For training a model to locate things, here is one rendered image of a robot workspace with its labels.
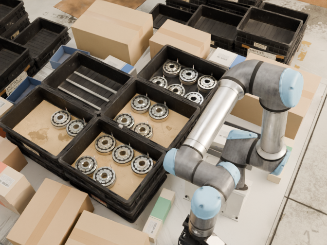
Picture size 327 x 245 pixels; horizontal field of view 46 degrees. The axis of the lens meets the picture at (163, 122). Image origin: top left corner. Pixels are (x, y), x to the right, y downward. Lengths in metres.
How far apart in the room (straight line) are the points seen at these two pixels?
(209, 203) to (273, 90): 0.44
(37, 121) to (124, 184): 0.60
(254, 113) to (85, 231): 1.03
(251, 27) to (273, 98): 1.79
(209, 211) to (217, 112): 0.34
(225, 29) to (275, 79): 1.93
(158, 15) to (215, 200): 2.62
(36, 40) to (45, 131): 1.37
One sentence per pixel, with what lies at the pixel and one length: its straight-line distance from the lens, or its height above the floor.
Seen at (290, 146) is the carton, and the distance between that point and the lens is 2.00.
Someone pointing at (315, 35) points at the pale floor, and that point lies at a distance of 3.85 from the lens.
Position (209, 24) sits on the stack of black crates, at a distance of 3.19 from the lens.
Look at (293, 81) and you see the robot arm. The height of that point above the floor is 1.50.
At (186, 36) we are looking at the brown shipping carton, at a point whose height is 0.86.
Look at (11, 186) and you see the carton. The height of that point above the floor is 0.93.
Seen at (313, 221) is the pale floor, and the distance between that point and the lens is 2.70.
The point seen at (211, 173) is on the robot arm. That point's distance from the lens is 1.08.
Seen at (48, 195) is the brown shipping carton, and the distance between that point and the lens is 1.78.
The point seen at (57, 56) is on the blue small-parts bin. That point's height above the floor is 0.74.
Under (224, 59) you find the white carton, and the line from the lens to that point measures 2.30.
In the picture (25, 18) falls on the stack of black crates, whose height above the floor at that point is 0.45.
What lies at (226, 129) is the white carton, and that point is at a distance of 1.96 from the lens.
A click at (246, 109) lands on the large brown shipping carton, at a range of 2.05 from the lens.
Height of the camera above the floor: 2.37
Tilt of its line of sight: 53 degrees down
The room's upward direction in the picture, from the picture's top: 4 degrees counter-clockwise
